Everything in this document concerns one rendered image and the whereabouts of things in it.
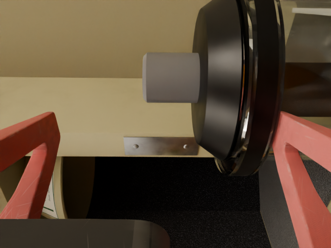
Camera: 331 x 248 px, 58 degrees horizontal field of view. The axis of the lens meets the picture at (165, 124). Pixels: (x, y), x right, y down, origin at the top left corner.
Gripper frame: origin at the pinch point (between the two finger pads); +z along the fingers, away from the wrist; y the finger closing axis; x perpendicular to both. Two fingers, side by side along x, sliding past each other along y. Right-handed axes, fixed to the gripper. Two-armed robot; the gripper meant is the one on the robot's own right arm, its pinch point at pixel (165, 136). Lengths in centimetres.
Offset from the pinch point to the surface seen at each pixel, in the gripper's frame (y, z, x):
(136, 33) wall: 6, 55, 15
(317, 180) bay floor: -17.9, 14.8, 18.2
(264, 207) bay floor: -17.6, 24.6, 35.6
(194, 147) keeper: -2.8, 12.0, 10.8
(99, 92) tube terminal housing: 7.4, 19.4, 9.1
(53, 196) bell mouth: 13.3, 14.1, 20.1
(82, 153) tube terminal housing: 8.1, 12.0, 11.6
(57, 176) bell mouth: 12.7, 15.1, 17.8
